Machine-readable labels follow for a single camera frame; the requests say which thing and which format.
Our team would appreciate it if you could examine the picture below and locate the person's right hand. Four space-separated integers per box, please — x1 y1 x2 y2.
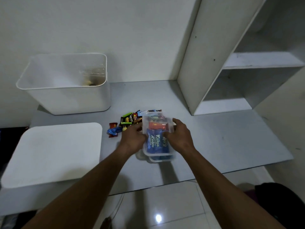
164 118 197 156

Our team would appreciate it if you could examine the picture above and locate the person's left hand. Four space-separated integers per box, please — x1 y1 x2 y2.
117 122 147 157

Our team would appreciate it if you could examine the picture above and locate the bunch of dark blue packets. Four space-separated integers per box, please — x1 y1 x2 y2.
146 128 170 155

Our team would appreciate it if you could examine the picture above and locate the pile of small snack bars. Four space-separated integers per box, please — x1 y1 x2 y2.
106 109 163 139

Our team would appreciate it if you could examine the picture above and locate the small red snack packet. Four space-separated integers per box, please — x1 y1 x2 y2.
148 121 168 130

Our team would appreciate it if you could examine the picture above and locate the clear plastic container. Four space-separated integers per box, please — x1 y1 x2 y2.
142 111 177 157
136 150 177 163

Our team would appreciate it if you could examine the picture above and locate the stack of light blue packets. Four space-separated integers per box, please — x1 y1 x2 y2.
150 155 173 163

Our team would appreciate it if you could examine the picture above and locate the clear bag of yellow sticks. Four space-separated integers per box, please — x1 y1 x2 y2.
80 65 106 87

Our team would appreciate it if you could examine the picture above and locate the white plastic storage bin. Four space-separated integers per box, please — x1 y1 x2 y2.
16 53 112 115

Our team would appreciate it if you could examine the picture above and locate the white bin lid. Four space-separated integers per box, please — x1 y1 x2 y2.
1 122 103 189

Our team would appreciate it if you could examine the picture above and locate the person's right forearm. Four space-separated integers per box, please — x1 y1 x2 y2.
183 149 284 229

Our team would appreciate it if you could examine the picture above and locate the person's left forearm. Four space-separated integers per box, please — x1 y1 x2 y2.
23 149 134 229

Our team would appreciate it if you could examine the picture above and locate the white wooden shelf unit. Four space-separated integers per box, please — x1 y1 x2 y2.
177 0 305 116

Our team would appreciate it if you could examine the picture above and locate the black and pink floor object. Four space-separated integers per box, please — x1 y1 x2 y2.
244 182 305 229

